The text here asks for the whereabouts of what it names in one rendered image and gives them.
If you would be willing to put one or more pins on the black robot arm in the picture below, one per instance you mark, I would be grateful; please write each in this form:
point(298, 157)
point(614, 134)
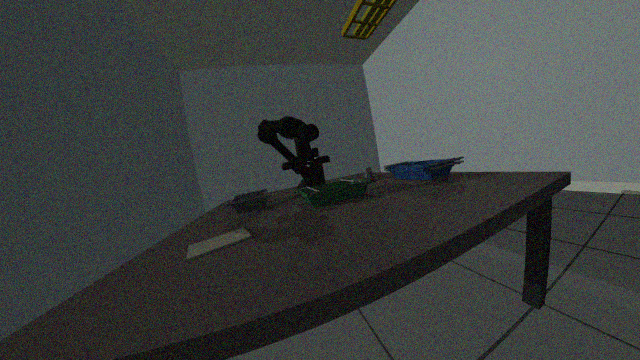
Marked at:
point(289, 127)

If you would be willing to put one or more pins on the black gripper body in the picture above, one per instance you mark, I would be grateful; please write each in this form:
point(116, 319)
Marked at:
point(297, 165)

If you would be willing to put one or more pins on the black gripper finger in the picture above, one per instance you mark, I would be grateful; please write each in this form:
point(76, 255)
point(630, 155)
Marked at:
point(312, 171)
point(302, 173)

